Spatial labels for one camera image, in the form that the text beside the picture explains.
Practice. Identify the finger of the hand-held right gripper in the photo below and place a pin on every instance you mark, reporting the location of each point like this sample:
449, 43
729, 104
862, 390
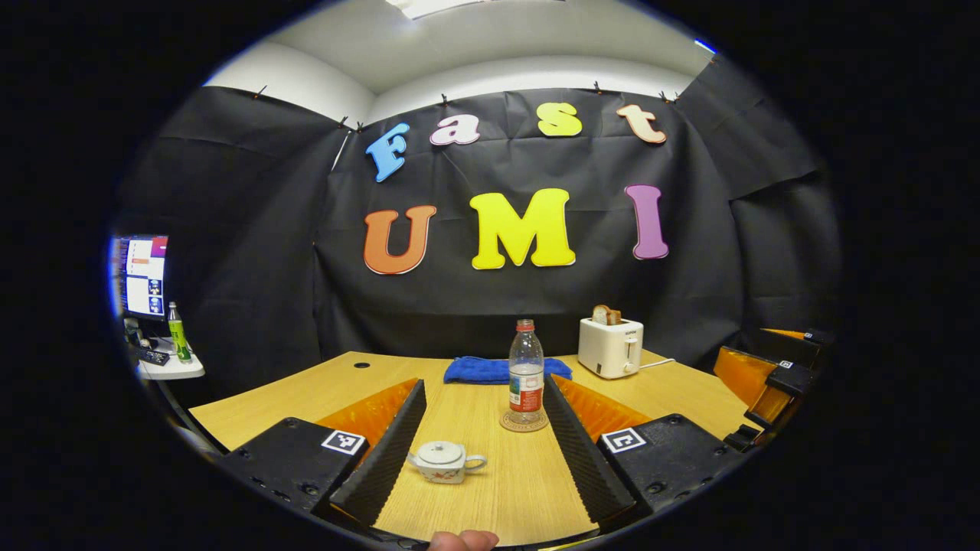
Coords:
781, 386
811, 337

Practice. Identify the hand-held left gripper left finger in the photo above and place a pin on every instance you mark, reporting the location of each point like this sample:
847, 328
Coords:
387, 459

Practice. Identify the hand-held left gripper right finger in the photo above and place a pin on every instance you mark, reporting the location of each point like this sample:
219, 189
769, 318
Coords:
582, 459

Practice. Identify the white teacup lid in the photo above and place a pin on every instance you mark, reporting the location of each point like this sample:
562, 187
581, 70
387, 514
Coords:
440, 453

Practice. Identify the white floral teacup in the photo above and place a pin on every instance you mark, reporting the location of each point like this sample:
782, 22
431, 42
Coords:
440, 473

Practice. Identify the round brown coaster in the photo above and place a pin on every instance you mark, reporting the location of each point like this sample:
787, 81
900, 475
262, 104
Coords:
524, 427

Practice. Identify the clear plastic water bottle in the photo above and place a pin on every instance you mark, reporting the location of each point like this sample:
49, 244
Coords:
526, 383

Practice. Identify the green drink bottle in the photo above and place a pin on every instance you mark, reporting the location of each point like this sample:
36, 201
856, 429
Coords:
180, 340

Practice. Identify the white toaster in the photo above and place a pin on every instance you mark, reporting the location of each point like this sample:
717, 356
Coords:
609, 348

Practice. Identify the blue cloth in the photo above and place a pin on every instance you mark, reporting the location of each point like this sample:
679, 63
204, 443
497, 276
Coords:
478, 371

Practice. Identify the bread slice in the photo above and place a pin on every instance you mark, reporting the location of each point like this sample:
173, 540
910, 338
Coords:
605, 315

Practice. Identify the black backdrop cloth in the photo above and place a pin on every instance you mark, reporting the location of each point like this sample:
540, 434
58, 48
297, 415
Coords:
498, 298

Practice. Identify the white side table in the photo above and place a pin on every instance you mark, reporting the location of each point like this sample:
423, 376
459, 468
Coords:
180, 371

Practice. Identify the black keyboard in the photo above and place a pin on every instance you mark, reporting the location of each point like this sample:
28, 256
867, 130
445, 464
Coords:
153, 357

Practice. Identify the computer monitor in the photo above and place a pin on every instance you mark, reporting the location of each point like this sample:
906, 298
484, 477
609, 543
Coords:
144, 275

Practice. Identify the ceiling light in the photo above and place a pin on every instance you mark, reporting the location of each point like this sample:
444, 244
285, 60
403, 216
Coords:
436, 6

